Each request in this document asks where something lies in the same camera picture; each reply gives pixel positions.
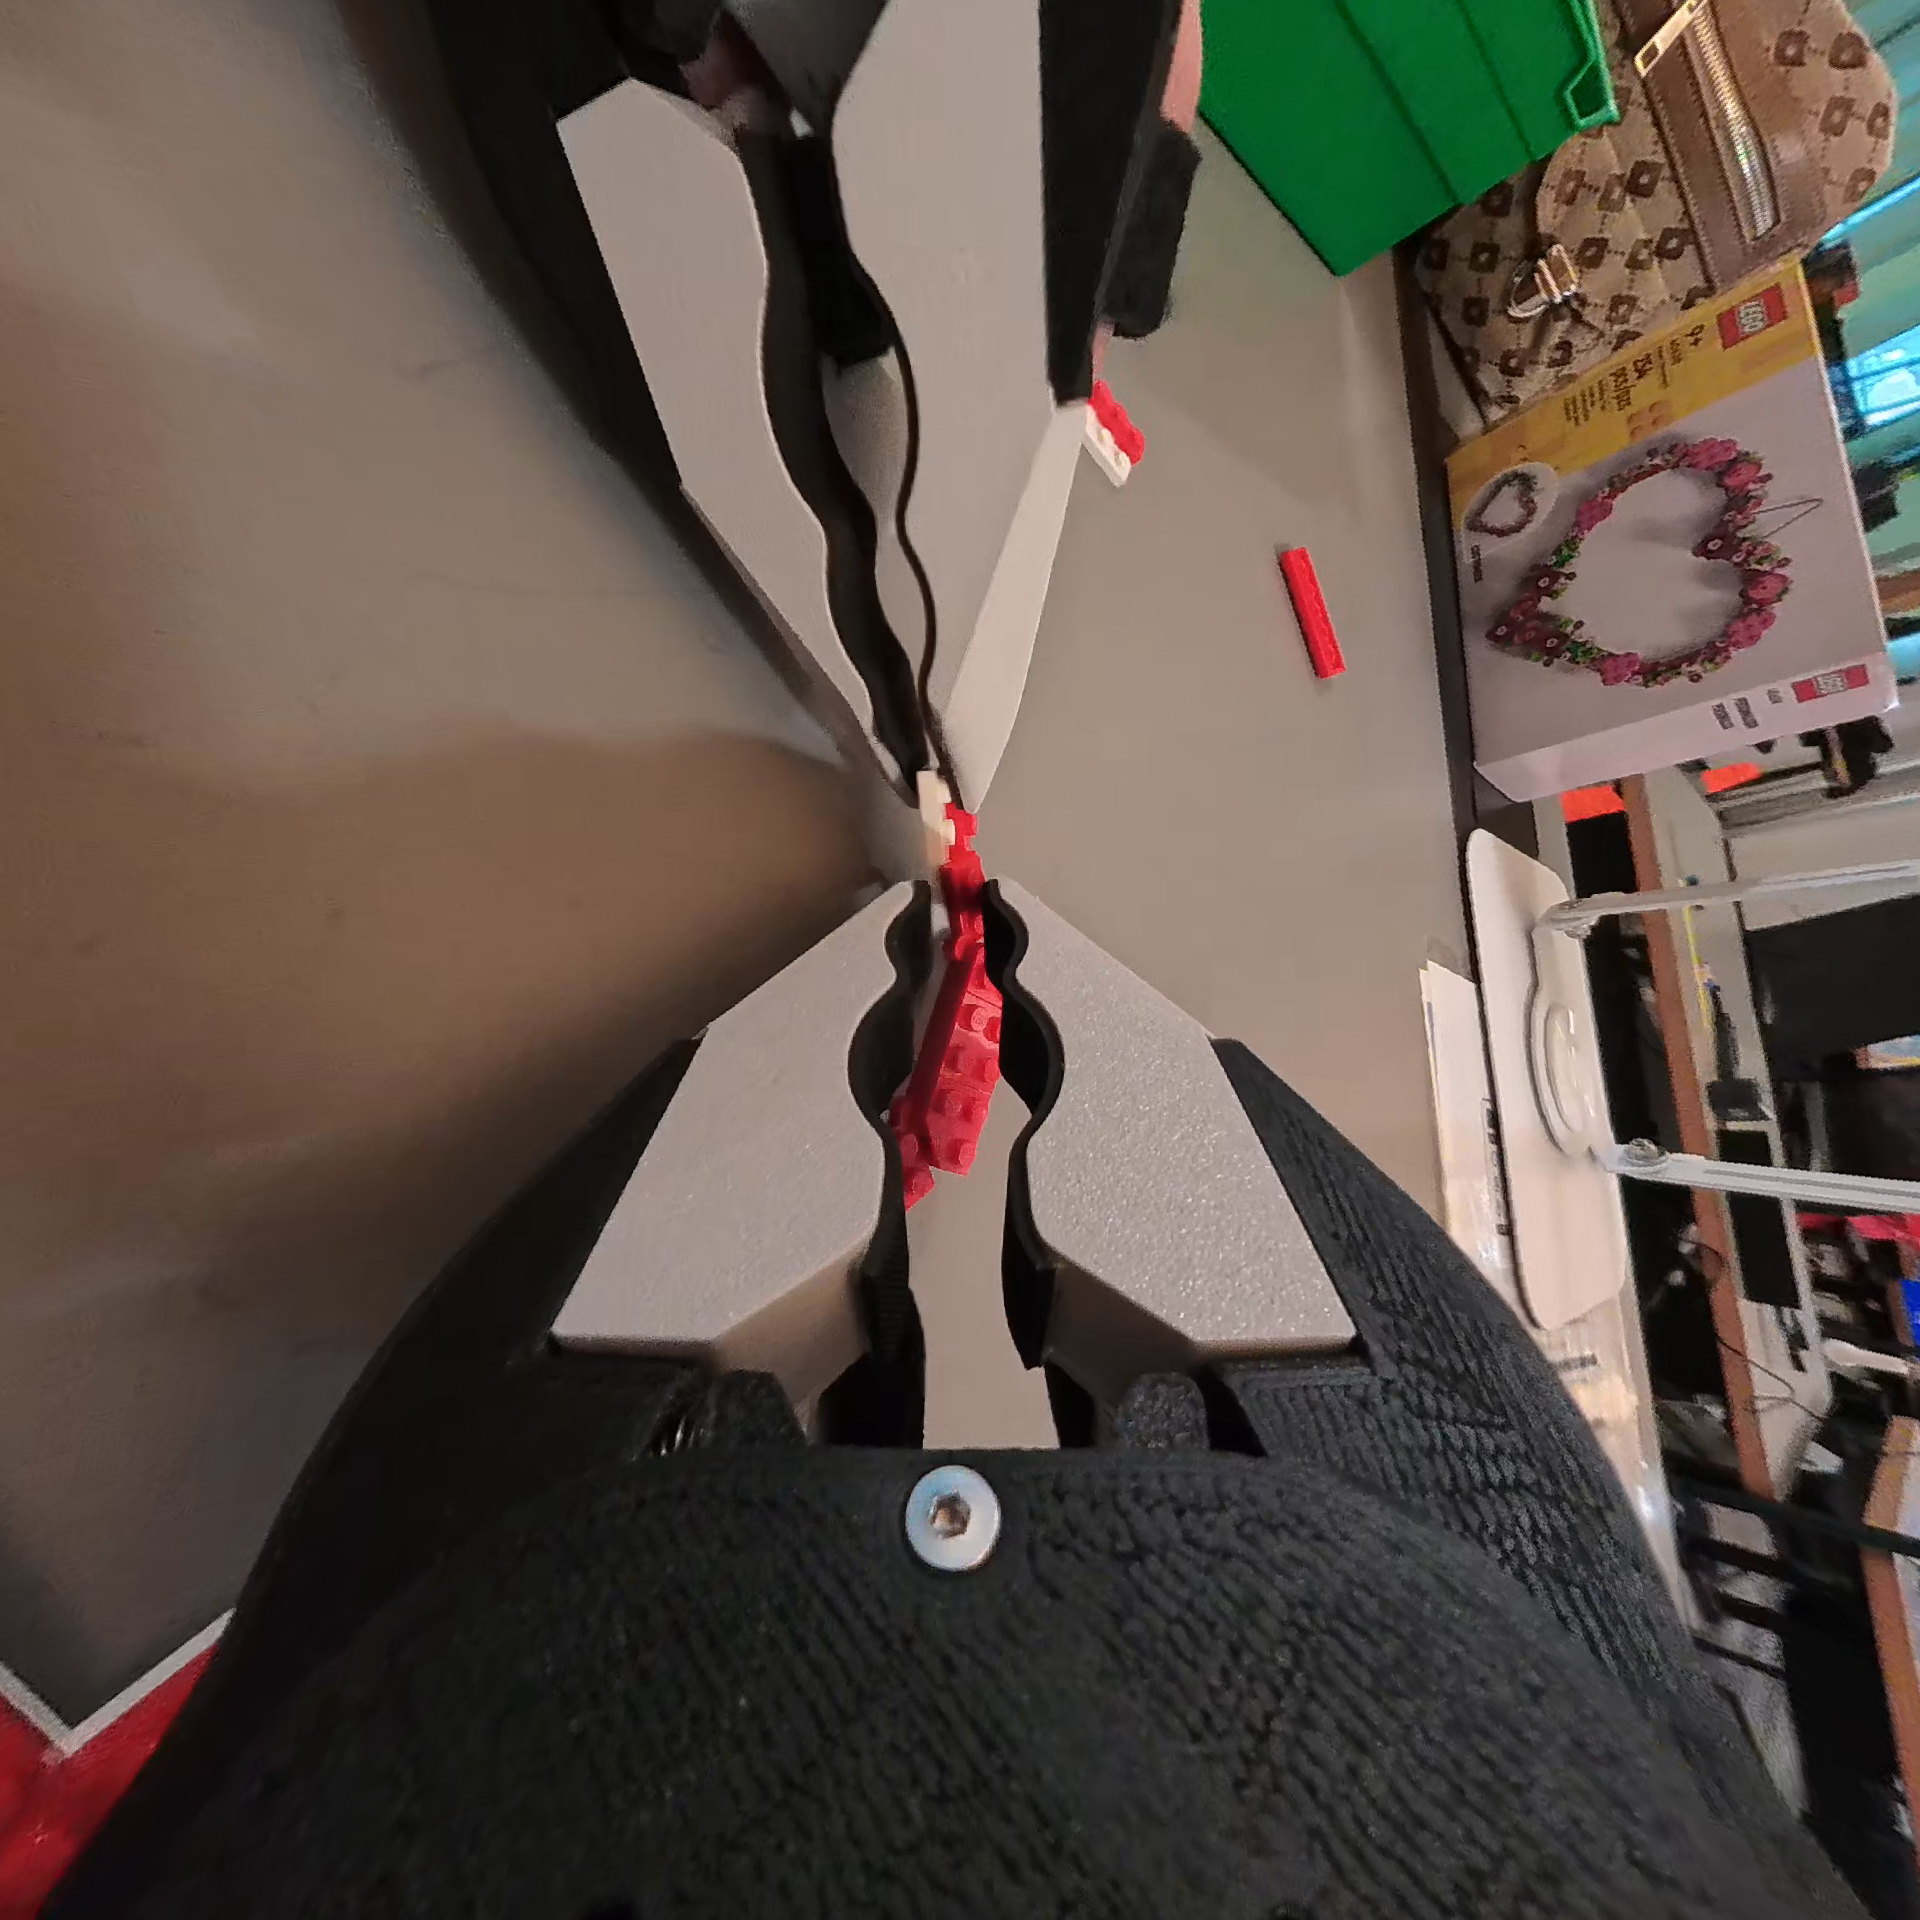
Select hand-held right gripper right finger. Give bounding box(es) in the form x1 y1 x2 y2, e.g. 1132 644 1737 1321
979 879 1359 1375

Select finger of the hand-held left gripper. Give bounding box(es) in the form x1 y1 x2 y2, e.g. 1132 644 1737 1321
557 76 927 794
829 0 1088 816

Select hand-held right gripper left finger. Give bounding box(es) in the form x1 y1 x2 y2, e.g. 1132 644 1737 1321
551 882 935 1448

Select red and white lego assembly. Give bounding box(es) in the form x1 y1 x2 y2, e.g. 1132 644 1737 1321
884 772 1011 1210

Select long red lego plate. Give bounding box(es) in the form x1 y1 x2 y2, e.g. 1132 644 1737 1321
1278 547 1348 683

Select lego set box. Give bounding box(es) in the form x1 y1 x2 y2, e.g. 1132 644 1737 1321
1445 258 1894 800

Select large red lego baseplate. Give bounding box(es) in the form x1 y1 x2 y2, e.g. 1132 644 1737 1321
0 1607 233 1920

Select green plastic bin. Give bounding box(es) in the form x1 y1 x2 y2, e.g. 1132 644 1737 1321
1198 0 1624 278

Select white paper sheets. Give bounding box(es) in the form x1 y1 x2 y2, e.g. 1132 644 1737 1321
1417 960 1520 1249

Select white flat pad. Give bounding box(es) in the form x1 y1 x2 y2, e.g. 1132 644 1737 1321
1463 830 1633 1335

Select brown patterned handbag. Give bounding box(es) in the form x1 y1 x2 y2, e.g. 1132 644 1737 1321
1409 0 1904 431

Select black monitor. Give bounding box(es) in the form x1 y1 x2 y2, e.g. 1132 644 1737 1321
1739 884 1920 1075

